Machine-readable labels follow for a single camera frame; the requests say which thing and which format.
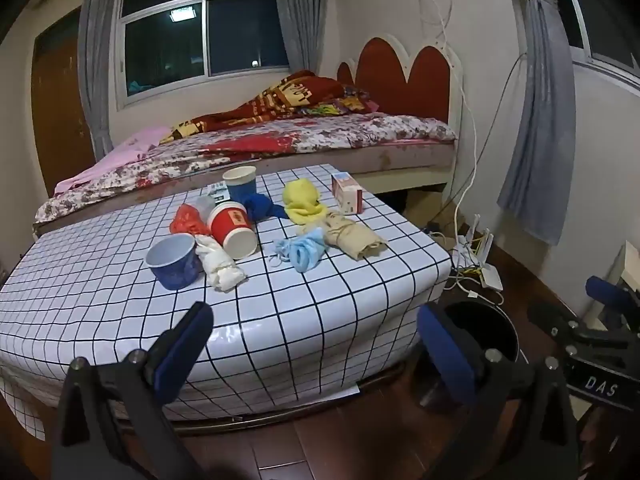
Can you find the red and white carton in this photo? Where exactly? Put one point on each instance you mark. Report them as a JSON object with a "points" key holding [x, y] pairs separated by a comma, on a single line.
{"points": [[345, 195]]}

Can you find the light blue face mask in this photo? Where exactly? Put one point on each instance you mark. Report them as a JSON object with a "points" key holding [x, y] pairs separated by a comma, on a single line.
{"points": [[302, 252]]}

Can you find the colourful pillow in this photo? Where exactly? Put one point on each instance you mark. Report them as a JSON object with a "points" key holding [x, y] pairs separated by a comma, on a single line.
{"points": [[350, 102]]}

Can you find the white grid tablecloth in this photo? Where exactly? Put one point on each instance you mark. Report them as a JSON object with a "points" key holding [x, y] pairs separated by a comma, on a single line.
{"points": [[325, 300]]}

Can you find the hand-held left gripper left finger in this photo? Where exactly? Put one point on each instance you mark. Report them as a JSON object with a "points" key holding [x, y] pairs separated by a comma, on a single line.
{"points": [[182, 350]]}

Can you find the blue paper cup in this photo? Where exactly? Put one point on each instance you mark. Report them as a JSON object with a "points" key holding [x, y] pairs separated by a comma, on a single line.
{"points": [[240, 191]]}

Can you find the brown wooden door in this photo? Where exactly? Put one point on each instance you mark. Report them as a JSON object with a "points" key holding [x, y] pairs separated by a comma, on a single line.
{"points": [[57, 110]]}

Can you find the red paper cup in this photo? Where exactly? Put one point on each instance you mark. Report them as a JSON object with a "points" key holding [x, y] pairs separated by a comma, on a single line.
{"points": [[227, 222]]}

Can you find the floral bed sheet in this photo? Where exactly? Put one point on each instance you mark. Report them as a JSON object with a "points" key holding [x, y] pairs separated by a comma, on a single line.
{"points": [[350, 130]]}

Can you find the white crumpled cloth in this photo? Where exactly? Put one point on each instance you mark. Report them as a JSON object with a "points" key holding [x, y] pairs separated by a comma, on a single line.
{"points": [[217, 265]]}

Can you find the pink cloth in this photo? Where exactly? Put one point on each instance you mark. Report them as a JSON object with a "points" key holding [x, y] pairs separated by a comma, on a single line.
{"points": [[135, 142]]}

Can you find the dark blue cloth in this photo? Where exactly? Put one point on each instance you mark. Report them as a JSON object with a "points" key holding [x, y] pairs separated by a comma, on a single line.
{"points": [[260, 206]]}

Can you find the red patterned blanket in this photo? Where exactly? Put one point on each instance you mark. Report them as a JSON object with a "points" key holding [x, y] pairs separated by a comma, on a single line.
{"points": [[280, 100]]}

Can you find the green and white small box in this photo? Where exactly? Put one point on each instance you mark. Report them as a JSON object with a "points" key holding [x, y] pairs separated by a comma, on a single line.
{"points": [[217, 192]]}

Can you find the clear plastic bag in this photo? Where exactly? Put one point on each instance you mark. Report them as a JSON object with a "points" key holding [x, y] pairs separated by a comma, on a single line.
{"points": [[205, 205]]}

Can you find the white router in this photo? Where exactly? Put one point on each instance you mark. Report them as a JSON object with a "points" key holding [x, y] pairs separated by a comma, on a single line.
{"points": [[492, 277]]}

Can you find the narrow side window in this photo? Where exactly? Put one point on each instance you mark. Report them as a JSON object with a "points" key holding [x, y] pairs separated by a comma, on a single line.
{"points": [[600, 20]]}

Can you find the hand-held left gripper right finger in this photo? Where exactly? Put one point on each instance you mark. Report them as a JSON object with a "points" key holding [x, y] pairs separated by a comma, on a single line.
{"points": [[442, 350]]}

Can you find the tied grey curtain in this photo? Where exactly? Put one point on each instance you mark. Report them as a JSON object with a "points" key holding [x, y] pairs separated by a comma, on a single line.
{"points": [[540, 135]]}

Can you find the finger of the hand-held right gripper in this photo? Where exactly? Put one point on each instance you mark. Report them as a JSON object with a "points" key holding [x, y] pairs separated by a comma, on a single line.
{"points": [[570, 327], [607, 292]]}

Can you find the red scalloped headboard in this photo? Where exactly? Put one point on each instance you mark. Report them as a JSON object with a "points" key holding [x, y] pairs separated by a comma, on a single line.
{"points": [[390, 70]]}

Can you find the red plastic bag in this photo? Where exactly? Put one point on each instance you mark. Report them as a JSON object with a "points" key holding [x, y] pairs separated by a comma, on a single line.
{"points": [[185, 220]]}

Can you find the black trash bin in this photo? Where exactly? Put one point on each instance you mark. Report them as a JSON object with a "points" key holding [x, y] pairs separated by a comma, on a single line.
{"points": [[480, 325]]}

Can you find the yellow cloth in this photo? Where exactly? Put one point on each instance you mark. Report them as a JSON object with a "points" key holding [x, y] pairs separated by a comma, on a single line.
{"points": [[300, 200]]}

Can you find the large sliding window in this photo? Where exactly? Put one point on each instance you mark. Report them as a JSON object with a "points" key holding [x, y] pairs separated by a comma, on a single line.
{"points": [[165, 45]]}

